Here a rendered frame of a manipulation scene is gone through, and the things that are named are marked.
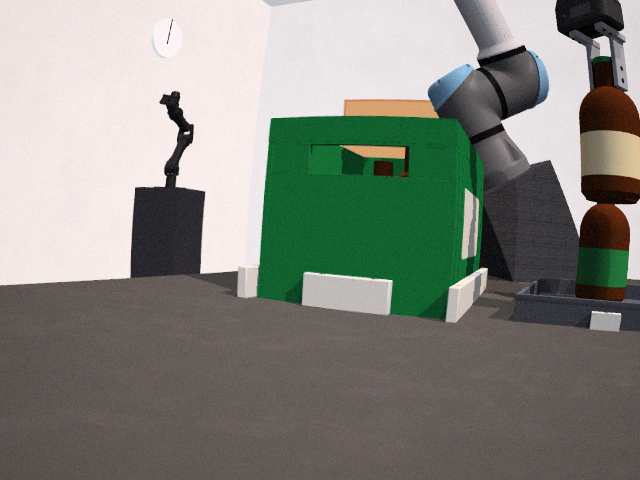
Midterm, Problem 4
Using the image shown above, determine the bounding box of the green crate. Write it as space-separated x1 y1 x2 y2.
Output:
257 116 484 319

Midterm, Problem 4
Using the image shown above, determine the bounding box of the brown glass bottle with green label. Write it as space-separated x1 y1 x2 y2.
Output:
575 202 630 302

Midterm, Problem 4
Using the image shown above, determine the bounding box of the brown glass bottle with cream label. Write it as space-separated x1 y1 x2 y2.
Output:
579 56 640 204

